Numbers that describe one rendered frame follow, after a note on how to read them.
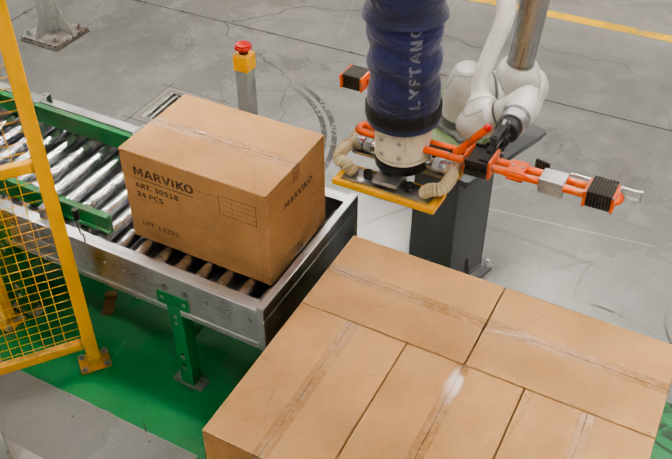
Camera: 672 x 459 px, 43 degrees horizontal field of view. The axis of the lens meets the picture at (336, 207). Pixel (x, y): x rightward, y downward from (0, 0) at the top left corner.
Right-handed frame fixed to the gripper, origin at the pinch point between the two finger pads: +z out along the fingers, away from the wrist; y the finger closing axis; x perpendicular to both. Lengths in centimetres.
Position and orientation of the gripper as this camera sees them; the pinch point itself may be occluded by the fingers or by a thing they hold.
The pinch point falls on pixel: (486, 161)
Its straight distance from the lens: 248.4
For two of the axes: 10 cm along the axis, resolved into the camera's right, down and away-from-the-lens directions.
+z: -4.7, 5.6, -6.8
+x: -8.8, -3.0, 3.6
